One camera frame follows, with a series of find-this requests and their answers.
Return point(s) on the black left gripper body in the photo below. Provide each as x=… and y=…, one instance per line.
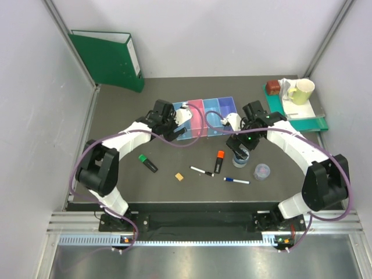
x=170, y=125

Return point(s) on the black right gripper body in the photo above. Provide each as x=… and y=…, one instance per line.
x=249, y=140

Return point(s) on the orange highlighter marker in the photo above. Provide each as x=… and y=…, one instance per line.
x=219, y=161

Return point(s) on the green lever arch binder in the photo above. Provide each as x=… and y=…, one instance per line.
x=110, y=58

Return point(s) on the purple drawer box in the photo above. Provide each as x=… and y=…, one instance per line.
x=227, y=106

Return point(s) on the blue white marker pen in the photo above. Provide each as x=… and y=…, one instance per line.
x=228, y=179

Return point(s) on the aluminium frame post left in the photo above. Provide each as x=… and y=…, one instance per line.
x=94, y=89

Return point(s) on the black white marker pen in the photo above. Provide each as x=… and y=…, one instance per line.
x=202, y=171

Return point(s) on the white printed paper sheet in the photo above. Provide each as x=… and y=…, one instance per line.
x=293, y=111

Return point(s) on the teal clip file folder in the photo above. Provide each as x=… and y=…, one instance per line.
x=305, y=125

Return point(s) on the patterned washi tape roll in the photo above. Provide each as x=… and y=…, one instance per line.
x=241, y=162

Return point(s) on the pink drawer box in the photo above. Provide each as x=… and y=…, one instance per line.
x=196, y=120

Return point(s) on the dark red cube box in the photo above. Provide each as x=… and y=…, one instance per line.
x=273, y=87

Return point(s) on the small orange eraser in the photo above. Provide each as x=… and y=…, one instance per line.
x=179, y=177

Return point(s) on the aluminium frame post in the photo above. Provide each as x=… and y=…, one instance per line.
x=329, y=35
x=94, y=89

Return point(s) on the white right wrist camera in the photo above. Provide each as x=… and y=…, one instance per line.
x=232, y=122

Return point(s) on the crumpled patterned wrapper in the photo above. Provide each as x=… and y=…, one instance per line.
x=285, y=85

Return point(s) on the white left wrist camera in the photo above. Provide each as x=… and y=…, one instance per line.
x=183, y=113

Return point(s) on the aluminium front rail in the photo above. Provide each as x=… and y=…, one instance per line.
x=93, y=222

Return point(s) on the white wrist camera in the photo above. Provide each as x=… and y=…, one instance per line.
x=183, y=113
x=232, y=122

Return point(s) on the green highlighter marker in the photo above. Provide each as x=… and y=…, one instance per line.
x=145, y=161

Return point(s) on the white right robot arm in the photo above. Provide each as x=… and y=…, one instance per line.
x=326, y=179

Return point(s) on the aluminium frame post right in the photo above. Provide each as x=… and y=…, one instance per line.
x=329, y=35

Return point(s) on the light blue drawer box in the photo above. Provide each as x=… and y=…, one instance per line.
x=187, y=125

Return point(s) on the yellow-green ceramic mug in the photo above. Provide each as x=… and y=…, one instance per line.
x=301, y=92

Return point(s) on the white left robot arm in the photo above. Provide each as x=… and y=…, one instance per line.
x=98, y=170

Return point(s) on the white slotted cable duct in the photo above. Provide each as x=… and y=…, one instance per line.
x=122, y=240

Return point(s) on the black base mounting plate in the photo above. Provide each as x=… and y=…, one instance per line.
x=250, y=221

